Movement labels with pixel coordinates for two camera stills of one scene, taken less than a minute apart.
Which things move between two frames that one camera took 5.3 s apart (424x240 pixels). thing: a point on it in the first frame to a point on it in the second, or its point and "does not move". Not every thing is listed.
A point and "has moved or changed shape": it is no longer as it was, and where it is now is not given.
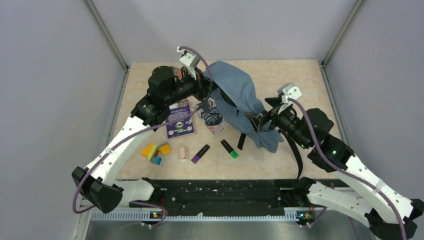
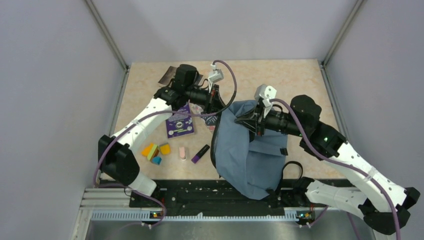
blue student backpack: [236, 97] has moved or changed shape
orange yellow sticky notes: [151, 151] does not move
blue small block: [156, 160] does not move
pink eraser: [182, 153] does not move
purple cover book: [182, 127] does not move
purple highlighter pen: [200, 153] does not move
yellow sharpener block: [165, 149] does not move
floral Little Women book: [209, 113] to [201, 132]
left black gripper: [202, 84] to [213, 103]
